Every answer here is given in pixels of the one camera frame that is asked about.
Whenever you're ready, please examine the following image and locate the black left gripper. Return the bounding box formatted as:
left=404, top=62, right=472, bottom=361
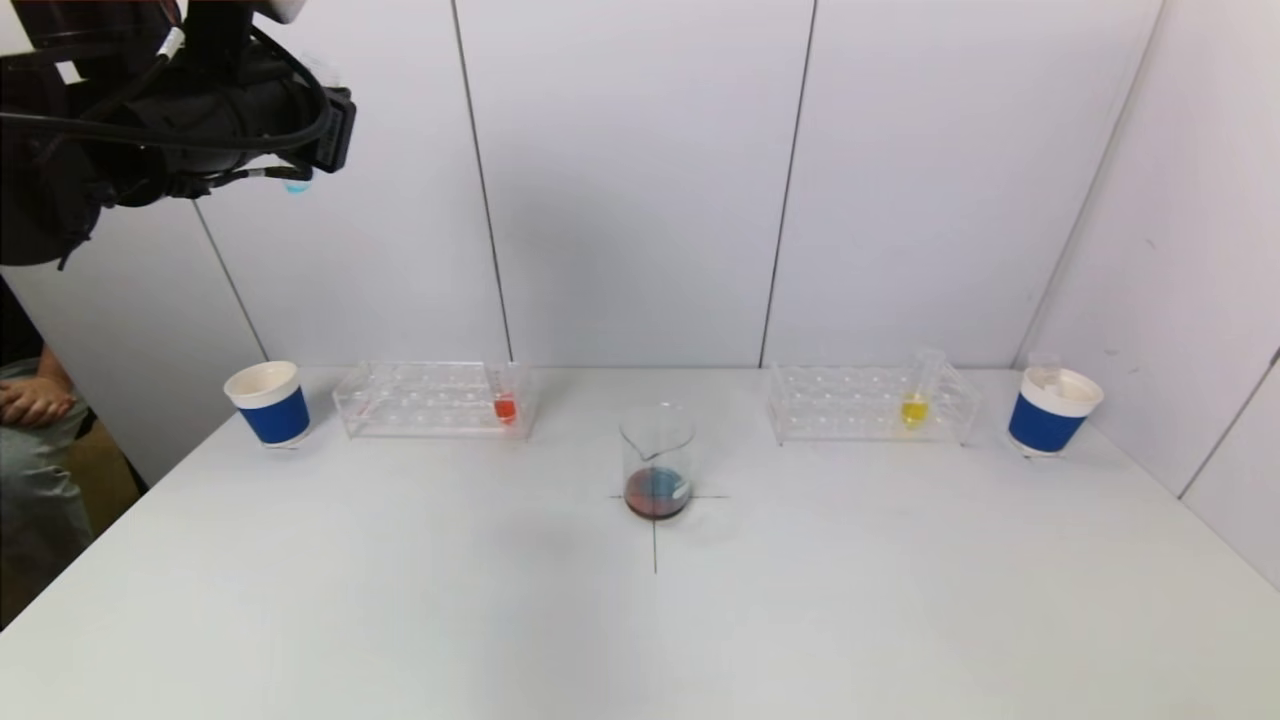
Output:
left=284, top=86, right=357, bottom=181

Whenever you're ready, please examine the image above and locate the clear tube, yellow pigment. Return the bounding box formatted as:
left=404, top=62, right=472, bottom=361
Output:
left=899, top=347, right=947, bottom=431

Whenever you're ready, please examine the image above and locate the clear tube, red pigment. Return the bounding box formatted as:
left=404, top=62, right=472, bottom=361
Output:
left=492, top=362, right=522, bottom=428

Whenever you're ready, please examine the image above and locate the clear acrylic tube rack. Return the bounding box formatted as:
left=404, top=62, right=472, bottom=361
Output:
left=334, top=361, right=538, bottom=442
left=765, top=364, right=982, bottom=447

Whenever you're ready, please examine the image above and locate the thin black camera cable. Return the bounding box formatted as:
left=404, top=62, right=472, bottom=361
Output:
left=0, top=20, right=336, bottom=191

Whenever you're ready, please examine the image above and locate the clear glass beaker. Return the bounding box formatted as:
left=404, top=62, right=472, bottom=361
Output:
left=619, top=402, right=696, bottom=523

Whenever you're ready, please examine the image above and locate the blue white paper cup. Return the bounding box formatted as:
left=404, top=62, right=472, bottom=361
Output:
left=224, top=360, right=313, bottom=449
left=1008, top=366, right=1105, bottom=458

